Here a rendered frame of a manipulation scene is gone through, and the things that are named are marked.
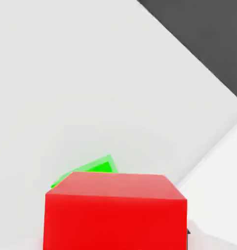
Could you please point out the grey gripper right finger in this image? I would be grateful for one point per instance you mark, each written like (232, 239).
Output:
(200, 240)

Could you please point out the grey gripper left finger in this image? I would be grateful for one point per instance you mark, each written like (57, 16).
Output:
(30, 243)

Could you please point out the small red cube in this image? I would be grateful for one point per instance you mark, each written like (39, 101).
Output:
(114, 220)

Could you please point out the small green cube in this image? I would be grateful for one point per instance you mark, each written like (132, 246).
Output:
(102, 167)

